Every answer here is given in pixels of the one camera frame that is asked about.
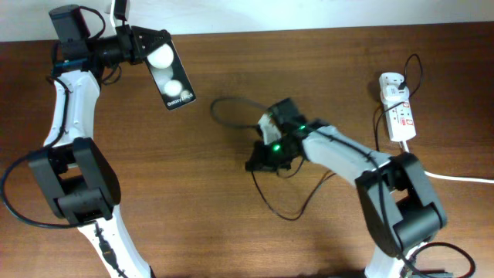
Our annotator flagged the black Galaxy smartphone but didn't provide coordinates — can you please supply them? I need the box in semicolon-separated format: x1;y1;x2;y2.
145;41;196;111

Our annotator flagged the black charging cable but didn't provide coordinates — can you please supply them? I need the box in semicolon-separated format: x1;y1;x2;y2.
250;53;424;222

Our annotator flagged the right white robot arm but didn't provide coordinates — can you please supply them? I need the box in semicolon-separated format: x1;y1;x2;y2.
245;117;448;277

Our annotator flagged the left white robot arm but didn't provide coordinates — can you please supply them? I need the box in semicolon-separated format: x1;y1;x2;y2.
28;1;196;277

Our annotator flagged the white power strip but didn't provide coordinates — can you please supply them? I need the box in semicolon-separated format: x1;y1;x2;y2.
378;72;418;143

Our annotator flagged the white power strip cord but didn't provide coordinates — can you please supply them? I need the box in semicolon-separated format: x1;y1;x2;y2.
399;140;494;185

